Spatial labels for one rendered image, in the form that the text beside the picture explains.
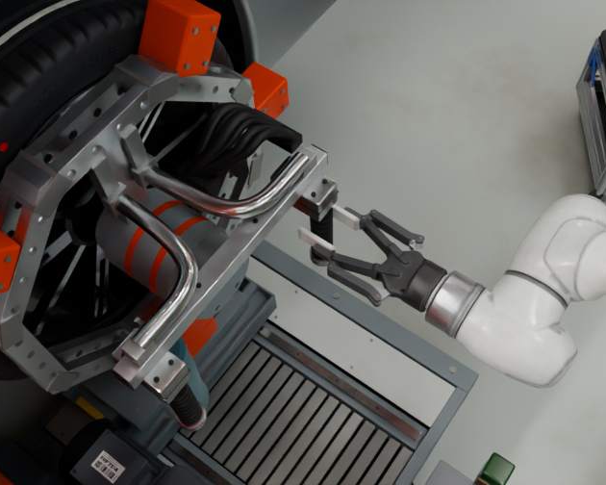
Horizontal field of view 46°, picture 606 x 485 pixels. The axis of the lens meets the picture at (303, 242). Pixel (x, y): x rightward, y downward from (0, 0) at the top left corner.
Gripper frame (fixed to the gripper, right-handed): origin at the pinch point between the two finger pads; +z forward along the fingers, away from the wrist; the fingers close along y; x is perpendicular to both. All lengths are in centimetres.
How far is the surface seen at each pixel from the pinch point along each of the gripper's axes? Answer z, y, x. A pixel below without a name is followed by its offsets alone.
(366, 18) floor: 67, 118, -83
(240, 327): 25, -3, -69
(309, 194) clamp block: 1.0, -2.8, 11.9
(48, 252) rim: 31.2, -29.8, 3.4
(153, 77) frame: 21.4, -8.3, 28.9
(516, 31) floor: 21, 141, -83
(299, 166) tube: 2.3, -2.9, 17.9
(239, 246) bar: 2.6, -16.5, 14.9
